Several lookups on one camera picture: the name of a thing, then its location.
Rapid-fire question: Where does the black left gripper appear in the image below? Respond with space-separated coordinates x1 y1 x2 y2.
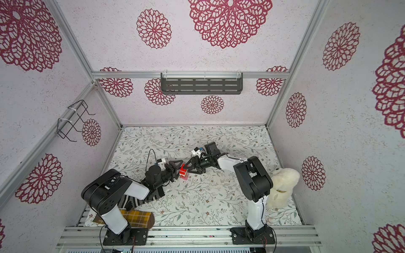
155 160 184 190

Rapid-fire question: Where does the red curved lego brick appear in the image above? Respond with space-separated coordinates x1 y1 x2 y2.
179 164 188 177

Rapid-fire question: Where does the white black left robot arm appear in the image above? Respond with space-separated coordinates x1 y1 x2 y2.
81 159 183 236

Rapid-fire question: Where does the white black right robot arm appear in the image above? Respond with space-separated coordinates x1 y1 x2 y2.
181 142 273 233

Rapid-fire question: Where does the black white striped sock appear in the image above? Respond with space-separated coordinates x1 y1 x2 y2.
118 186 166 211

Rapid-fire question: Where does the yellow brown plaid sock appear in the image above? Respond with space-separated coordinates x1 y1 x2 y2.
85 208 155 232

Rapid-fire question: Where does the white plush toy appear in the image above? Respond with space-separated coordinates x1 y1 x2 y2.
266 168 300 209

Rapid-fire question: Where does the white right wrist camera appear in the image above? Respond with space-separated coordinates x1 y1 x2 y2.
192 147 204 158

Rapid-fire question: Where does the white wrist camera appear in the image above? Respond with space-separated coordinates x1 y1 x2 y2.
157 158 167 170
192 147 204 158

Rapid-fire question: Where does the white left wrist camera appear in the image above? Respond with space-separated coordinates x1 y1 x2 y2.
157 158 167 170

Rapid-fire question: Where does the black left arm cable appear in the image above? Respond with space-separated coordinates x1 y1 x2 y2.
145 149 159 173

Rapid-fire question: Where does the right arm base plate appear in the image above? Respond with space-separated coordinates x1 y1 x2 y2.
230 226 276 246

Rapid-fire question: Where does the dark grey wall shelf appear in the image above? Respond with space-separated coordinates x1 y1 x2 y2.
160 72 243 95

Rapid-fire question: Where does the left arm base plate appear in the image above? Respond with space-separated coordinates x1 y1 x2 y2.
102 228 149 246

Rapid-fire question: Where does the black wire wall rack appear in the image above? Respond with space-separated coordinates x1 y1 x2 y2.
55 99 95 142

